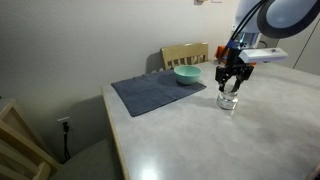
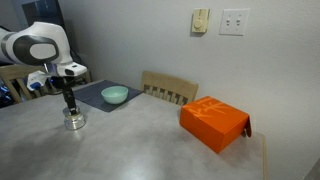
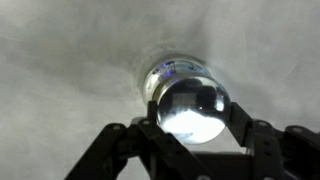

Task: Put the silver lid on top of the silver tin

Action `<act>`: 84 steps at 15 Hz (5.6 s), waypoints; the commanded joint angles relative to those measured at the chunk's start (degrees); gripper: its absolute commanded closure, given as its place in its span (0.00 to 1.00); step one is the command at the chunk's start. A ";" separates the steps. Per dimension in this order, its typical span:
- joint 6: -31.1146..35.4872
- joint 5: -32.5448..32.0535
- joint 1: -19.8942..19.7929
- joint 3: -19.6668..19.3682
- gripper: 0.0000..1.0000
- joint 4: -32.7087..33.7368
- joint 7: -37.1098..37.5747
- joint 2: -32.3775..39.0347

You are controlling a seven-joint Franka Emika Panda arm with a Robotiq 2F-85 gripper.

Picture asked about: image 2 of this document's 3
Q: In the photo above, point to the silver candle tin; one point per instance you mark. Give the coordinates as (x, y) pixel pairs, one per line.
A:
(75, 122)

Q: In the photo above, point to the beige wall dimmer dial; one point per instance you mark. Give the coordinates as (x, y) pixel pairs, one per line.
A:
(199, 20)

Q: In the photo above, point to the orange cardboard box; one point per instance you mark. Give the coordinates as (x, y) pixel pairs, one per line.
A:
(213, 123)

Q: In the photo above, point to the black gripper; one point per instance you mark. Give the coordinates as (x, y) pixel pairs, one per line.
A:
(65, 85)

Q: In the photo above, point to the light wooden slat-back chair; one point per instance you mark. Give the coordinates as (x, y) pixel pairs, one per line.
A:
(15, 71)
(166, 82)

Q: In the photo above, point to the dark grey placemat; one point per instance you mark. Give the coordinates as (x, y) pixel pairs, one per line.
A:
(91, 96)

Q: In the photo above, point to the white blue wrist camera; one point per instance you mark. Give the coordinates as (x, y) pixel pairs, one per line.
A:
(36, 79)

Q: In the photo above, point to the mint green bowl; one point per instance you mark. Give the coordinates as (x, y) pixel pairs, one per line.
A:
(114, 94)

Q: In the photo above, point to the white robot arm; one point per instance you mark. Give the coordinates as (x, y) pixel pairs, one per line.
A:
(33, 43)

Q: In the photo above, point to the white double switch plate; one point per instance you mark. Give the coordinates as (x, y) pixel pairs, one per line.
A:
(234, 21)

